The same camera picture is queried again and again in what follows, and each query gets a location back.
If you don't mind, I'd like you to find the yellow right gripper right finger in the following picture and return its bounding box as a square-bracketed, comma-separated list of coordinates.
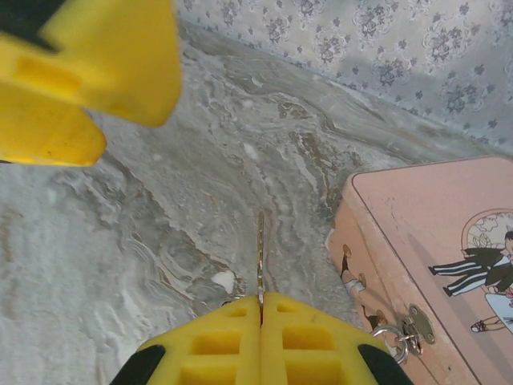
[261, 291, 412, 385]

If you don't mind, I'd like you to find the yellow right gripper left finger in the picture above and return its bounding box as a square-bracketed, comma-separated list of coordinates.
[119, 294, 263, 385]

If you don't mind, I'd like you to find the brass key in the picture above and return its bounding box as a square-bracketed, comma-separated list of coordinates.
[222, 211, 269, 322]

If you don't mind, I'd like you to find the silver box hasp latch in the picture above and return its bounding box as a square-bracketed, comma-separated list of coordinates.
[396, 303, 437, 357]

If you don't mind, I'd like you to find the pink illustrated tin box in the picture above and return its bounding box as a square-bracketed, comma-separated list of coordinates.
[325, 156, 513, 385]

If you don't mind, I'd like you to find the floral patterned backdrop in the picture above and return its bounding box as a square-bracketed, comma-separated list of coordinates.
[176, 0, 513, 152]

